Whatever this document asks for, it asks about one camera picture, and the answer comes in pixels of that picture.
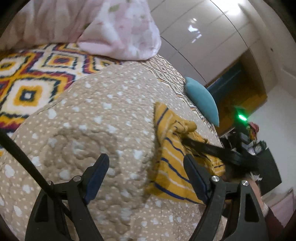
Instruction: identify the yellow striped knit garment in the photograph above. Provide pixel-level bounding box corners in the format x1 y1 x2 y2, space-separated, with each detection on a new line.
146 102 225 204

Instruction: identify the wooden door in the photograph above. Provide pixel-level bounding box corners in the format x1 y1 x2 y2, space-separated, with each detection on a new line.
207 61 267 136

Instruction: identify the teal pillow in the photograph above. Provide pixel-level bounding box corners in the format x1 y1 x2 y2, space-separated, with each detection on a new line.
185 77 220 127

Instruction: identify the glossy beige wardrobe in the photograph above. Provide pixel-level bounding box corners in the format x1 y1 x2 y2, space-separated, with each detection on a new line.
148 1 295 95

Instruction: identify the beige dotted quilt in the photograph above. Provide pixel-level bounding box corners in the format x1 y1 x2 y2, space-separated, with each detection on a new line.
1 62 220 240

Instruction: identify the geometric patterned blanket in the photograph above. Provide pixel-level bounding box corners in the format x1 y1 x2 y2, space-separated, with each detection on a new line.
0 43 220 158

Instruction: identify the pink floral duvet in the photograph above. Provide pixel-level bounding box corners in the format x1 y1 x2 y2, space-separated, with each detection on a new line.
1 1 162 61

